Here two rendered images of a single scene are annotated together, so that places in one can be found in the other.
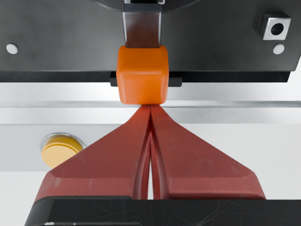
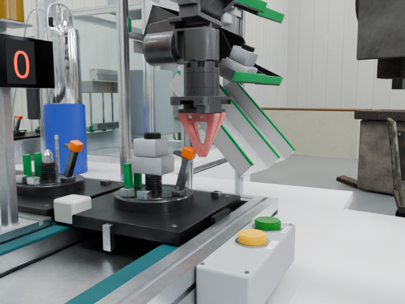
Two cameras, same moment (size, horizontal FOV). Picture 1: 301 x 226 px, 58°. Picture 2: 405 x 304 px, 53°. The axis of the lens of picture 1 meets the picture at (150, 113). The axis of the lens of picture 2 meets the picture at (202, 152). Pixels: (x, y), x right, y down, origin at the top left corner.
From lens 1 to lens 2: 0.71 m
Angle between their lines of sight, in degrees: 98
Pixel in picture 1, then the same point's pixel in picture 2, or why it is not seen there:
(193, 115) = (252, 213)
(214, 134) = (323, 269)
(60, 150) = (244, 231)
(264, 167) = (371, 259)
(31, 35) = (173, 222)
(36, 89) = (200, 236)
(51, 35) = (178, 219)
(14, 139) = (229, 251)
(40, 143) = (240, 245)
